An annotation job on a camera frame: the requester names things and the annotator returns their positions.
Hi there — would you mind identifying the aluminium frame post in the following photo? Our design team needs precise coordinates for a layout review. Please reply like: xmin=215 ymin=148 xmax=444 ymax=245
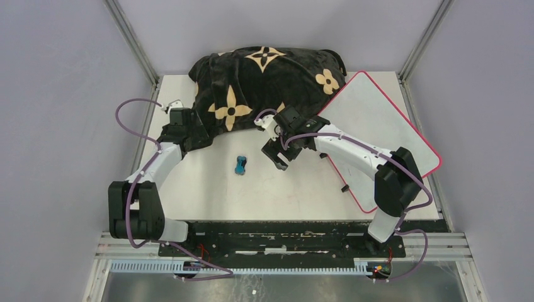
xmin=103 ymin=0 xmax=159 ymax=86
xmin=398 ymin=0 xmax=454 ymax=83

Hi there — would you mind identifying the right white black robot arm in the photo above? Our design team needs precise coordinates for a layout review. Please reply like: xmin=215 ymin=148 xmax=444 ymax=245
xmin=254 ymin=107 xmax=431 ymax=257

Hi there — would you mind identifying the left aluminium frame post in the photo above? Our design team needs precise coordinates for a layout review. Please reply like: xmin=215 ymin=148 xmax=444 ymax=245
xmin=103 ymin=0 xmax=159 ymax=86

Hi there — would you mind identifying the pink framed whiteboard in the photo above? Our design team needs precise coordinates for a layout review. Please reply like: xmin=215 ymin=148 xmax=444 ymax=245
xmin=319 ymin=71 xmax=442 ymax=217

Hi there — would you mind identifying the black floral plush blanket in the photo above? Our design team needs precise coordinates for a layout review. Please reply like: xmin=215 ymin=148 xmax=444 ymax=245
xmin=185 ymin=46 xmax=347 ymax=152

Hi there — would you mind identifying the white slotted cable duct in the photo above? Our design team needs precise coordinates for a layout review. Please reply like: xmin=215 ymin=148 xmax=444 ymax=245
xmin=109 ymin=259 xmax=372 ymax=276

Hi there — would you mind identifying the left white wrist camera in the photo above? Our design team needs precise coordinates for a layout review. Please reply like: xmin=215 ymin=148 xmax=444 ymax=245
xmin=165 ymin=99 xmax=184 ymax=114

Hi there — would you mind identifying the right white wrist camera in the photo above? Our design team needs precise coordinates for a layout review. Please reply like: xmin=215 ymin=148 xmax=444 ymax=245
xmin=254 ymin=115 xmax=280 ymax=142

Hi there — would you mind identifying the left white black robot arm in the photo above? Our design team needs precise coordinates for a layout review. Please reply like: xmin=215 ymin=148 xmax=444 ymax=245
xmin=108 ymin=108 xmax=212 ymax=256

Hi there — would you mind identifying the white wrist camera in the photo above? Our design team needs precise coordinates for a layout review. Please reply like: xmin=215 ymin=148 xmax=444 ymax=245
xmin=254 ymin=115 xmax=280 ymax=142
xmin=165 ymin=99 xmax=184 ymax=114

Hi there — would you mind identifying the blue whiteboard eraser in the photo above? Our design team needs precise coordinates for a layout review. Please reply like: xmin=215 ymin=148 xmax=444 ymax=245
xmin=234 ymin=155 xmax=247 ymax=176

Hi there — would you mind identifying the right aluminium frame post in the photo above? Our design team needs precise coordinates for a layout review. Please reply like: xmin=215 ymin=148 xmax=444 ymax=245
xmin=398 ymin=0 xmax=454 ymax=83

